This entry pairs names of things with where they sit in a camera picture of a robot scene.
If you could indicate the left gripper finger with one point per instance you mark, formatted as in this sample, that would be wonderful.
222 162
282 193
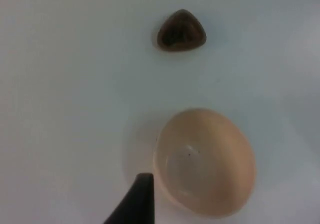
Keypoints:
140 201

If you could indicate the pale wooden bowl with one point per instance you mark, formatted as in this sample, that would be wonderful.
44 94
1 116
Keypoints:
207 164

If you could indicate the coffee beans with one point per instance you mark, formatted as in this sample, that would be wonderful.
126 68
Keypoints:
173 36

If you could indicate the dark wooden cup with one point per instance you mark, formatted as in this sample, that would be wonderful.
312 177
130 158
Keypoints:
193 26

